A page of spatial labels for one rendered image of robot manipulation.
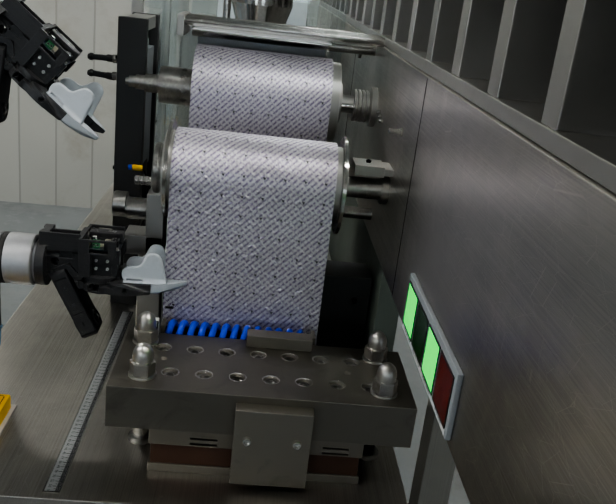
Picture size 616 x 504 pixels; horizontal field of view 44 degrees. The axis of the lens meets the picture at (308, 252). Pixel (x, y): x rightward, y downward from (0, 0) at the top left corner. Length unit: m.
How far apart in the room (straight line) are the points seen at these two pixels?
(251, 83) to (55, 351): 0.56
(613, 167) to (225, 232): 0.72
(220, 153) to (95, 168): 3.94
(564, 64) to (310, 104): 0.77
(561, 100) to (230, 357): 0.65
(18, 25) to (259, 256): 0.46
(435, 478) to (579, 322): 1.04
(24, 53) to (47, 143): 3.92
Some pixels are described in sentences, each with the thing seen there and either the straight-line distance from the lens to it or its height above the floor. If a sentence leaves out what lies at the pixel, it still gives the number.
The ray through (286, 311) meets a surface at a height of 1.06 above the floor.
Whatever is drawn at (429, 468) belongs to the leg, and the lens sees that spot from 1.49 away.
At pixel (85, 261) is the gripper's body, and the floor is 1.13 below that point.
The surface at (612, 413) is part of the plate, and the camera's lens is 0.45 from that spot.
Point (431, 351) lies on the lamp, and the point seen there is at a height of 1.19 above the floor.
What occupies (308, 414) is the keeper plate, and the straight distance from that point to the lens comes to 0.99.
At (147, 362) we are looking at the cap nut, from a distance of 1.01.
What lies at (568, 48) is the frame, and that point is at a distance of 0.58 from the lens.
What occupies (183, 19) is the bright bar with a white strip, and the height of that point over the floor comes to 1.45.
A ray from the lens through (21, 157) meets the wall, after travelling 5.10.
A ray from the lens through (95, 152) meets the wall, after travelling 5.00.
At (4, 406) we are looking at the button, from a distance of 1.18.
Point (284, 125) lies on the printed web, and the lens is 1.31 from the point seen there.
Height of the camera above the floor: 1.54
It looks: 20 degrees down
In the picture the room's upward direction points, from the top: 7 degrees clockwise
